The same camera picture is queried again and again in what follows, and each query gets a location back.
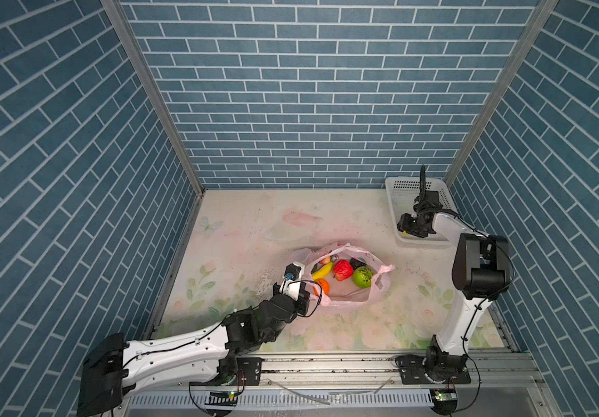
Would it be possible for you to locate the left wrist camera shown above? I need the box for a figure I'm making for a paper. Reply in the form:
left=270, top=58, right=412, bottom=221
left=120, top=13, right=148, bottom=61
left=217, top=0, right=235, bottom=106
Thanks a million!
left=280, top=262, right=305, bottom=301

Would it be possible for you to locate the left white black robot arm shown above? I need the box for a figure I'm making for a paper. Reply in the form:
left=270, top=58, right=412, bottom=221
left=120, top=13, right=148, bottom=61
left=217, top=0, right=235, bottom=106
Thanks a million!
left=77, top=281, right=310, bottom=416

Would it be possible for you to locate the orange fruit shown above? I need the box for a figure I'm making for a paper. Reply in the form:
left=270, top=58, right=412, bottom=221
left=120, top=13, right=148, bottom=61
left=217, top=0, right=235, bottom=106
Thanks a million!
left=314, top=279, right=330, bottom=295

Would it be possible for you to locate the red fruit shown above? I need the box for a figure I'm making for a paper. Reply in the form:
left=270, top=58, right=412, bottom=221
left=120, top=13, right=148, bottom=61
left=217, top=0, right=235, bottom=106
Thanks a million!
left=332, top=260, right=354, bottom=281

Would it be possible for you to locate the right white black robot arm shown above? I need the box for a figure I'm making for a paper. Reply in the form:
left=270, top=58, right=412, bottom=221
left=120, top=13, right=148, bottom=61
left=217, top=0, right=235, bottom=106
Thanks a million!
left=396, top=165, right=513, bottom=383

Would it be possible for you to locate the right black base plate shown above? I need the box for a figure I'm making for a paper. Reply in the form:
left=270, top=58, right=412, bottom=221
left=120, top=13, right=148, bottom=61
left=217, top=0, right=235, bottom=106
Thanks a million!
left=394, top=354, right=471, bottom=385

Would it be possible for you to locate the aluminium mounting rail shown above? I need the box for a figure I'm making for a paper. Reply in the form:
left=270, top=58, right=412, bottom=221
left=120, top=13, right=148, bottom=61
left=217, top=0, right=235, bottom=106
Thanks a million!
left=113, top=351, right=548, bottom=392

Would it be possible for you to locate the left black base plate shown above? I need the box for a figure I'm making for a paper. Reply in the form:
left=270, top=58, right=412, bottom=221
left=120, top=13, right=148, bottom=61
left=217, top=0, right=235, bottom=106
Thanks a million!
left=207, top=357, right=263, bottom=386

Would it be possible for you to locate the green fruit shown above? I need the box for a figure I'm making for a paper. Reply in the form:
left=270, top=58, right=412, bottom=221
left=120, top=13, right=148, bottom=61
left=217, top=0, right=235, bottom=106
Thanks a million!
left=351, top=266, right=375, bottom=288

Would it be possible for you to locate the yellow banana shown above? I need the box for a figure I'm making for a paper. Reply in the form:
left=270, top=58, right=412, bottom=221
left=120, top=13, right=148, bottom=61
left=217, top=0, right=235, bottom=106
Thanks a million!
left=311, top=262, right=334, bottom=281

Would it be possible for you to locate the white slotted cable duct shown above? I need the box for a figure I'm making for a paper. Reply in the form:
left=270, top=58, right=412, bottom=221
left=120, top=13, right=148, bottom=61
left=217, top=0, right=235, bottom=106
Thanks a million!
left=128, top=389, right=434, bottom=411

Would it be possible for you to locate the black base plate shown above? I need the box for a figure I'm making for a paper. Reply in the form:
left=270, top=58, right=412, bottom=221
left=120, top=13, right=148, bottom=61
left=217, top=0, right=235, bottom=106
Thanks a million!
left=207, top=357, right=263, bottom=386
left=394, top=354, right=471, bottom=385

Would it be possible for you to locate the white plastic mesh basket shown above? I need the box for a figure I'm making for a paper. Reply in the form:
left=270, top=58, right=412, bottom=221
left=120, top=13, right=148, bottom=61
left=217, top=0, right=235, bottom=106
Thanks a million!
left=386, top=170, right=471, bottom=248

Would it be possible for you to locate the pink plastic bag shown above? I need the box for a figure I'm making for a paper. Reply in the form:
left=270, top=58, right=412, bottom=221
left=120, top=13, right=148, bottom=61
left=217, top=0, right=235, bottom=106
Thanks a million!
left=296, top=243, right=395, bottom=314

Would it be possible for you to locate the dark avocado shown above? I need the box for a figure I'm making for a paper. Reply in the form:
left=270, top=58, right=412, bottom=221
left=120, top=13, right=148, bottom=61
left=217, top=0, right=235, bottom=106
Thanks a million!
left=349, top=258, right=368, bottom=271

